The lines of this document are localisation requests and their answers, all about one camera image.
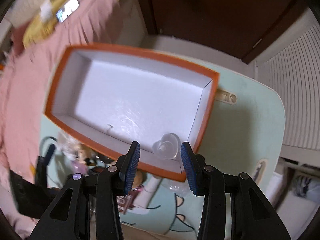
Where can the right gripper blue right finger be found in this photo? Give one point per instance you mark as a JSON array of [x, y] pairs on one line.
[[191, 167]]

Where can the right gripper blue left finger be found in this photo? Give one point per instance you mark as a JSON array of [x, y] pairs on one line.
[[127, 168]]

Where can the clear heart plastic case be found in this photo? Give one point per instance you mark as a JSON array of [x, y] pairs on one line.
[[168, 148]]

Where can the white cosmetic tube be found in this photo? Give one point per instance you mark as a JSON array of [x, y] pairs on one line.
[[145, 196]]

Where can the brown card box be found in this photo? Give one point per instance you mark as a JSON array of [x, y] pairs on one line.
[[126, 202]]

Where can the clear plastic bag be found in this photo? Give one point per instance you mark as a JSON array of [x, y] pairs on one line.
[[179, 188]]

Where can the cartoon figure keychain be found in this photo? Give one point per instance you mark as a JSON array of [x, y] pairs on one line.
[[85, 159]]

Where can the orange cardboard box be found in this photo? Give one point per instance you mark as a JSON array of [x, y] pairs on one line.
[[107, 96]]

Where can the pink bed blanket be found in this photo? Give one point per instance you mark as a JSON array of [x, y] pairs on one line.
[[25, 80]]

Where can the white slatted radiator cover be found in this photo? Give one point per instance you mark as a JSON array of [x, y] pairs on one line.
[[290, 66]]

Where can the dark brown door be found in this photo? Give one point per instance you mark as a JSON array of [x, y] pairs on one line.
[[240, 28]]

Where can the lit smartphone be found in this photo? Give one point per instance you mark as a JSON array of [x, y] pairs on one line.
[[66, 10]]

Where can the yellow pillow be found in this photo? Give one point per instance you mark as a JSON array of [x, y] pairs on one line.
[[43, 24]]

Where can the white charger box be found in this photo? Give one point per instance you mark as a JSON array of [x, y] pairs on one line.
[[46, 11]]

